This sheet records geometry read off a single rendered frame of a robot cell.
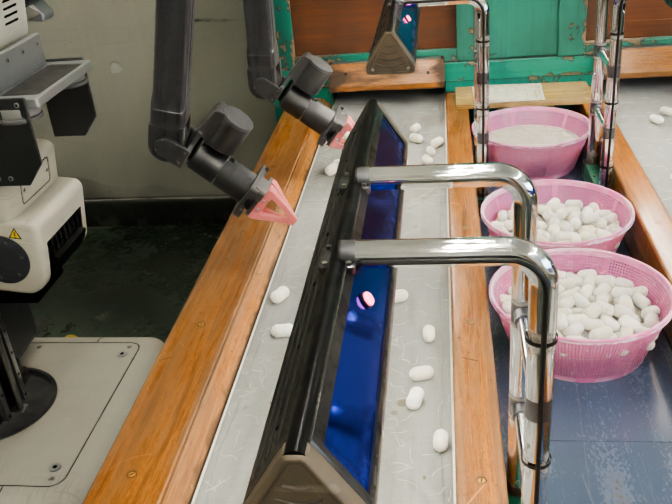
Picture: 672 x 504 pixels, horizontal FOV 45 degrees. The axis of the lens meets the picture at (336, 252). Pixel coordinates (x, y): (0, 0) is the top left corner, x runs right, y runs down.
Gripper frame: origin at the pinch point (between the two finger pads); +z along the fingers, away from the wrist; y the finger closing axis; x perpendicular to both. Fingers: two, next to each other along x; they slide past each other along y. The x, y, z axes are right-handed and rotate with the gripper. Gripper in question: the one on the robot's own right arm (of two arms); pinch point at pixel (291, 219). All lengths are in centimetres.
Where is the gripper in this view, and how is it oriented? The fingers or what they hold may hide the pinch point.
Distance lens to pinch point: 138.9
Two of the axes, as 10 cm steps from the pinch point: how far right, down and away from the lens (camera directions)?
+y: 1.2, -4.7, 8.8
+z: 8.0, 5.6, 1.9
